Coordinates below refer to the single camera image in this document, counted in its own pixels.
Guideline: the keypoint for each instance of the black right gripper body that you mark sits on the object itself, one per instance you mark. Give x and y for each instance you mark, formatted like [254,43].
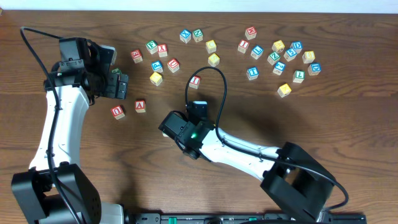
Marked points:
[170,126]

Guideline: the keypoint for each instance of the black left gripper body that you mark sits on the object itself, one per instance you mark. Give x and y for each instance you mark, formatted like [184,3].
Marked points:
[119,85]

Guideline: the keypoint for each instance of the blue T block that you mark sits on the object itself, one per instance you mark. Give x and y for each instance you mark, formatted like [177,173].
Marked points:
[252,73]

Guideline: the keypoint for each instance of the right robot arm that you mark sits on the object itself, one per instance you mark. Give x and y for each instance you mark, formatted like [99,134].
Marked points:
[292,178]

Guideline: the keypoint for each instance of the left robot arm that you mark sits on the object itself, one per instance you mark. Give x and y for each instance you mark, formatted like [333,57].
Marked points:
[55,189]

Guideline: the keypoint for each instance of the green J block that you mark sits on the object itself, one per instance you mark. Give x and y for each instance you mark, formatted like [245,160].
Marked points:
[116,71]

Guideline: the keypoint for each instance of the red I block centre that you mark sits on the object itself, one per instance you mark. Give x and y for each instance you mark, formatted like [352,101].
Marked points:
[195,82]

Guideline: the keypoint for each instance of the red i block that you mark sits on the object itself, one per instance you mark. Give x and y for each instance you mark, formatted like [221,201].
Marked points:
[195,82]
[243,46]

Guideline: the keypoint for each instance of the red G block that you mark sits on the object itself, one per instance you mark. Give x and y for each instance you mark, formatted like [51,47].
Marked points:
[136,56]

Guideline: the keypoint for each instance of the red A block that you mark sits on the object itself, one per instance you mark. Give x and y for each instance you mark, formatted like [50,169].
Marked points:
[140,106]

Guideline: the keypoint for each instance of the red U block lower left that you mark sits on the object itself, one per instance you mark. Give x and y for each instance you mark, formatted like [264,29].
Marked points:
[118,112]

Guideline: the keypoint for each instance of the red u block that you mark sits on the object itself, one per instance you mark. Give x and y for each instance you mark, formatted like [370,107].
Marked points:
[173,65]
[118,112]

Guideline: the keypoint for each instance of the yellow G block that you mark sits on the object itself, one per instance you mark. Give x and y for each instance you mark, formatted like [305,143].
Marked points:
[156,79]

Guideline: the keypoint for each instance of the red U block upper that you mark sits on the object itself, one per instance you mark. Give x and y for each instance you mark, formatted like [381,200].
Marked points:
[173,65]

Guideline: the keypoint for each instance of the green F block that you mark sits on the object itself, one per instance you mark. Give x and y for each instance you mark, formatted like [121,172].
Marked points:
[152,46]

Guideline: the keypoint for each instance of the yellow block mid centre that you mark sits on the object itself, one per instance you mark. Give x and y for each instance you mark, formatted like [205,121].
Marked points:
[213,60]

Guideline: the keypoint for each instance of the red Y block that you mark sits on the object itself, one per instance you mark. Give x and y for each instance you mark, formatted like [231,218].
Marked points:
[162,50]

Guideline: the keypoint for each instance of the yellow block upper centre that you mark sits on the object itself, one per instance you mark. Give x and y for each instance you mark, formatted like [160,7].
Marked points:
[210,46]

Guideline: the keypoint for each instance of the blue X block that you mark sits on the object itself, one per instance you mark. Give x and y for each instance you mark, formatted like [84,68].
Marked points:
[185,36]

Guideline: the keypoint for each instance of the red I block right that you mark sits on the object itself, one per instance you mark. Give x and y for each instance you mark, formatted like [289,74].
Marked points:
[243,46]

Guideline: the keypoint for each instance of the yellow K block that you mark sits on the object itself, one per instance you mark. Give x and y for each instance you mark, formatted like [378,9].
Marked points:
[284,90]

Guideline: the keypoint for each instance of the blue L block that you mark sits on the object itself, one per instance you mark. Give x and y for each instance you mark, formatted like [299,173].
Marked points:
[256,52]

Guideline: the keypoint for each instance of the green Z block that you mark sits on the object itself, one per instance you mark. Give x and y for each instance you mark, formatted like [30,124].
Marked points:
[273,58]

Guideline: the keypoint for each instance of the red H block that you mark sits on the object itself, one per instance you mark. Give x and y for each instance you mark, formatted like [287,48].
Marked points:
[250,32]

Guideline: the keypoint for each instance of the green L block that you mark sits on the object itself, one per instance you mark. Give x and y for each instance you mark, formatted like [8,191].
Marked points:
[298,76]

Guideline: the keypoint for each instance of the yellow block ball side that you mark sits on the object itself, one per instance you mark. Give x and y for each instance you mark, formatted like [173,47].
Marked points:
[278,46]

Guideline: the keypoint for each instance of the blue D block upper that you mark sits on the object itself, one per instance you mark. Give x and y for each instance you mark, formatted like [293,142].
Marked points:
[296,46]

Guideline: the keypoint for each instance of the blue d block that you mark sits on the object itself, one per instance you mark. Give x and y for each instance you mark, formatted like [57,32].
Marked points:
[314,69]
[296,46]

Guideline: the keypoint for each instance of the blue D block right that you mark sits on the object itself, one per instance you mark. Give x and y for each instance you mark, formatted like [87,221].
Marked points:
[314,69]

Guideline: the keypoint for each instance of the yellow block far right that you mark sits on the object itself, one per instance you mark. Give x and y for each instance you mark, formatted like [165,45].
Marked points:
[308,57]

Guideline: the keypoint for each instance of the black mounting rail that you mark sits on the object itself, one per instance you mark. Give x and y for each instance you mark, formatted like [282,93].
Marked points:
[277,218]

